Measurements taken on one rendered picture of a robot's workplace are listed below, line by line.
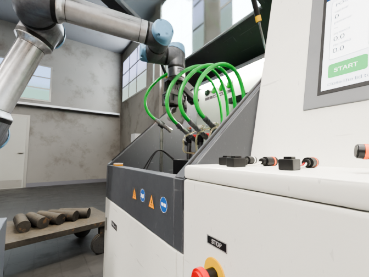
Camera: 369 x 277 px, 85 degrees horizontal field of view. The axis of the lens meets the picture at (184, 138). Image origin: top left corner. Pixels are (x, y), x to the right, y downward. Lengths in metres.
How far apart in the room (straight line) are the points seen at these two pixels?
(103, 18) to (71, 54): 7.74
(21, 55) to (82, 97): 7.22
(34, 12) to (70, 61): 7.59
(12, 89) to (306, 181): 0.83
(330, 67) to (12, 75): 0.89
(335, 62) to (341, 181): 0.36
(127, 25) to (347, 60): 0.61
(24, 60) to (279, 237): 0.84
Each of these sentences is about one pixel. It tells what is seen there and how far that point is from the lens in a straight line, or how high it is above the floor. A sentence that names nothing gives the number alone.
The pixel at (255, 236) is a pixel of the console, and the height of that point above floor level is 0.89.
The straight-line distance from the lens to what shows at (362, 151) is 0.34.
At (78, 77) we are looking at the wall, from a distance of 8.24.
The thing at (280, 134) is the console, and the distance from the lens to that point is 0.57.
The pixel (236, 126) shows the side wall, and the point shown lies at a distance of 0.56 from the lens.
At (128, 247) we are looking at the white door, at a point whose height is 0.68.
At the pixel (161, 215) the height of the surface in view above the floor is 0.85.
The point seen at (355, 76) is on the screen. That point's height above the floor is 1.16.
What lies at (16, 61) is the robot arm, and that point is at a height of 1.29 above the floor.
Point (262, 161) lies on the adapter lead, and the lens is 0.44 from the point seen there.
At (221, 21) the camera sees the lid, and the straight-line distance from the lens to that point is 1.05.
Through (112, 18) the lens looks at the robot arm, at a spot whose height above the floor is 1.42.
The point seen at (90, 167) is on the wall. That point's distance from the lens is 7.89.
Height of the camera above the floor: 1.00
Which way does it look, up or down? 4 degrees up
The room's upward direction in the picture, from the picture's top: straight up
